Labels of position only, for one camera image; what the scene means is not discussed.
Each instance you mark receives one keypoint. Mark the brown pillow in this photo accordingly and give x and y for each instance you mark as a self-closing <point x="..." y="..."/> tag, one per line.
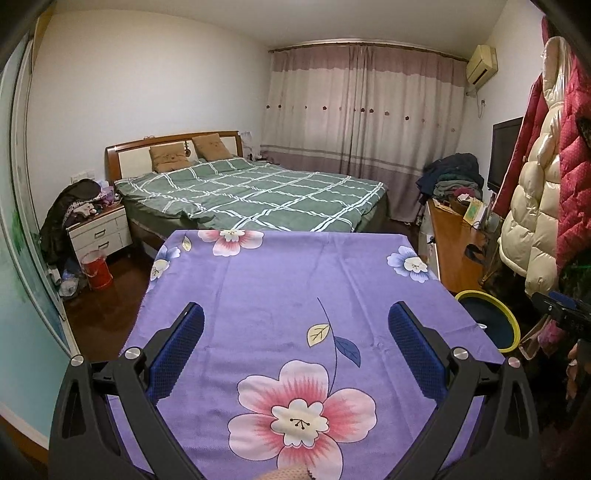
<point x="210" y="146"/>
<point x="168" y="157"/>

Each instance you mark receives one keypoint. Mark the white nightstand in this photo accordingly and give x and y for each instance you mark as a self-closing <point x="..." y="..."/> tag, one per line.
<point x="99" y="235"/>

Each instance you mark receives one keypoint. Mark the plain red jacket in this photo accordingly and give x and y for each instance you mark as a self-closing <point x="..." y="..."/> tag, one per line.
<point x="531" y="120"/>

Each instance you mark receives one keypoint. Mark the black jacket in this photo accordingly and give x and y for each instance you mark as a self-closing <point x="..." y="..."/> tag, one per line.
<point x="57" y="221"/>

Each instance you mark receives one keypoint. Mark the green picture frame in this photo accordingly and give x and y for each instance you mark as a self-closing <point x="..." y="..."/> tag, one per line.
<point x="473" y="212"/>

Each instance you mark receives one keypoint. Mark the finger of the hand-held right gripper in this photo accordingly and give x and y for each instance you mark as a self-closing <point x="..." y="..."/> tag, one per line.
<point x="554" y="307"/>

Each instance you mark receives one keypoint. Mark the red dotted puffer jacket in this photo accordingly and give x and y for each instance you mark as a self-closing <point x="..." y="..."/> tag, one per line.
<point x="575" y="184"/>

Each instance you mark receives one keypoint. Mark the purple floral tablecloth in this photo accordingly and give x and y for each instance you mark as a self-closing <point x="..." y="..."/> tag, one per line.
<point x="277" y="295"/>

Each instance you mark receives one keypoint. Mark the wooden cabinet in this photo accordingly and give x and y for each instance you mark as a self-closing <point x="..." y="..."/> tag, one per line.
<point x="455" y="249"/>

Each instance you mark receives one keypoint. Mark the white wall socket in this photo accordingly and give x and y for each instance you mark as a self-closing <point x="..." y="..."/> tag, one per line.
<point x="82" y="176"/>

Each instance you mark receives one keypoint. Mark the pink and white curtain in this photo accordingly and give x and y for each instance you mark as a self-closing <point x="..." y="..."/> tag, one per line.
<point x="360" y="115"/>

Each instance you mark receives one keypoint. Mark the green plaid duvet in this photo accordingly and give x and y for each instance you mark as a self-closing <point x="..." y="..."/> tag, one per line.
<point x="258" y="194"/>

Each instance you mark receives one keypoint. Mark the black television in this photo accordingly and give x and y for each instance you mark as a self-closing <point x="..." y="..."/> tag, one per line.
<point x="505" y="152"/>

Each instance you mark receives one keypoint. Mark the wooden bed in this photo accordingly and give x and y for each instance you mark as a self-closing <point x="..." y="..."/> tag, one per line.
<point x="134" y="161"/>

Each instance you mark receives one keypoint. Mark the yellow rimmed trash bin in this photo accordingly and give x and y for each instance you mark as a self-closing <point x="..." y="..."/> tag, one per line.
<point x="489" y="323"/>

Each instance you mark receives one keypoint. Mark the pink hanging garment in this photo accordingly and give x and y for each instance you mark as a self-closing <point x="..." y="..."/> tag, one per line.
<point x="545" y="332"/>

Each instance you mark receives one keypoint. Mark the sliding wardrobe door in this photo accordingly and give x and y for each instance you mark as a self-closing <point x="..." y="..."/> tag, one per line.
<point x="27" y="230"/>

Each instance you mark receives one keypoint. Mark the pile of folded clothes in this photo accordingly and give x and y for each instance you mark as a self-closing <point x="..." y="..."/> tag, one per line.
<point x="455" y="177"/>

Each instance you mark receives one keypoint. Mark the wall air conditioner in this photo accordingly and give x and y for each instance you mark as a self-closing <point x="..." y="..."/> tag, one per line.
<point x="481" y="64"/>

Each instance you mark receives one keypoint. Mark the red bucket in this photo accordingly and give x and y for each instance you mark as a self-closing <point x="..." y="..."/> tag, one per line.
<point x="99" y="274"/>

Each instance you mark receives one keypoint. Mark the cream puffer jacket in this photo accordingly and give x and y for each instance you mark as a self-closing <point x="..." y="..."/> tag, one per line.
<point x="531" y="194"/>

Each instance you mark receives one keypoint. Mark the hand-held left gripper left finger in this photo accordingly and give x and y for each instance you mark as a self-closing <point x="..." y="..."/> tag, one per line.
<point x="178" y="350"/>

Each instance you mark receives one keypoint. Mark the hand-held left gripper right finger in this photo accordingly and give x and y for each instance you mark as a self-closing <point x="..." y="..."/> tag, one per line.
<point x="415" y="350"/>

